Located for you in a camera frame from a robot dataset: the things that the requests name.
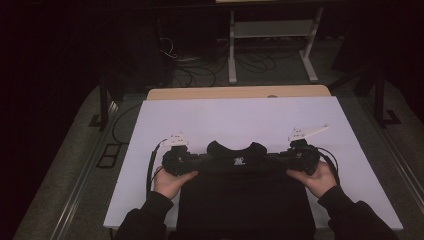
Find tangled black cables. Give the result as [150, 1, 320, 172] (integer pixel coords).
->
[171, 49, 278, 88]

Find white metal desk frame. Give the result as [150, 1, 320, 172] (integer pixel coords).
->
[227, 6, 325, 85]

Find thin white cable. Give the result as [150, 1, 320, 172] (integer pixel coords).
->
[158, 36, 178, 60]

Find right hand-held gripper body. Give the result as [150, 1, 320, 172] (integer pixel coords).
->
[279, 124, 330, 177]

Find hand-held gripper cable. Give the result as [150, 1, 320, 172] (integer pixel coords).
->
[316, 146, 341, 186]
[145, 139, 168, 198]

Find looped black cable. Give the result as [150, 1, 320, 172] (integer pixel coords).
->
[111, 103, 143, 146]

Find black metal stand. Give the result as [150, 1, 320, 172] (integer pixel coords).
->
[88, 70, 118, 131]
[372, 66, 403, 130]

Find black floor outlet frame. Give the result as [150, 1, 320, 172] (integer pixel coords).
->
[96, 143, 122, 169]

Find left hand-held gripper cable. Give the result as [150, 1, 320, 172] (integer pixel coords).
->
[145, 139, 168, 198]

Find right hand-held gripper cable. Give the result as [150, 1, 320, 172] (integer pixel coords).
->
[316, 146, 341, 186]

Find person's left hand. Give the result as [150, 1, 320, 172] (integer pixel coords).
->
[152, 165, 200, 201]

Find white table cover sheet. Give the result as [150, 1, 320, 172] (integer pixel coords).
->
[103, 96, 404, 232]

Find person's right hand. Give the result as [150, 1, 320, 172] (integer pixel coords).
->
[285, 160, 338, 200]

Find metal floor rail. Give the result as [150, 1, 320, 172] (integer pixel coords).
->
[49, 99, 118, 240]
[359, 96, 424, 203]

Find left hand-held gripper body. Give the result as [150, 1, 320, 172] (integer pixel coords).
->
[160, 132, 203, 177]

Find black tank top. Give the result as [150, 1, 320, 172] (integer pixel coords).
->
[174, 139, 316, 240]

